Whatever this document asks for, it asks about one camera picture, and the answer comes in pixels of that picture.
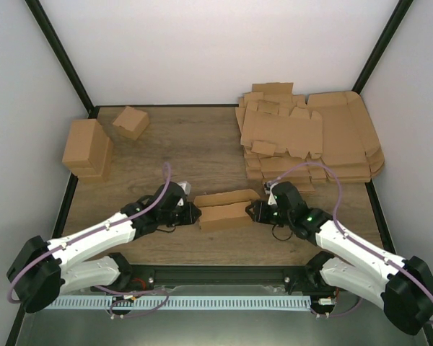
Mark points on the small folded cardboard box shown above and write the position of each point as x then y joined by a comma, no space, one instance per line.
131,123

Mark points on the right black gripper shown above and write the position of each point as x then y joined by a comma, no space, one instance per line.
258,212

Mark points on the right black frame post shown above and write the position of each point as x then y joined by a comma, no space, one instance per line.
387,34

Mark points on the black frame post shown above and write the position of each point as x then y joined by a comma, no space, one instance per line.
50,34
387,34

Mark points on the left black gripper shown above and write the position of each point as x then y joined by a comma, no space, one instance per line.
192,215

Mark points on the stack of flat cardboard blanks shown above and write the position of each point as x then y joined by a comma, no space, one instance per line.
277,132

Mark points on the light blue slotted cable duct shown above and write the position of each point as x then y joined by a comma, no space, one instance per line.
184,303

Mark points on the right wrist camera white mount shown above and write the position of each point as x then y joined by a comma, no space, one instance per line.
268,186

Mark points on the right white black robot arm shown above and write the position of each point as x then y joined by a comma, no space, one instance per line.
402,288

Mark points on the large folded cardboard box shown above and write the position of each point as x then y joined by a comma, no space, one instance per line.
88,152

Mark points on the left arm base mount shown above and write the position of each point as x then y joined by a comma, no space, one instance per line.
130,281

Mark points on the large flat cardboard blanks stack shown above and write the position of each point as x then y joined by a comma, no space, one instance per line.
351,147

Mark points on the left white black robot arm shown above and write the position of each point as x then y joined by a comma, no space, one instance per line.
44,270

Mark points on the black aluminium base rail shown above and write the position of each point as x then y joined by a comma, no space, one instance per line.
171,276

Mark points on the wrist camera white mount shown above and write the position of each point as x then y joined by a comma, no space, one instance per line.
268,186
186,188

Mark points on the left black frame post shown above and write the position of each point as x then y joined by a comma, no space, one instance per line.
50,34

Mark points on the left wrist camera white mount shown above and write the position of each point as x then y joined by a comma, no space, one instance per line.
186,188

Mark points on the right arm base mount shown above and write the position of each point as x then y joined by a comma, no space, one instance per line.
304,280

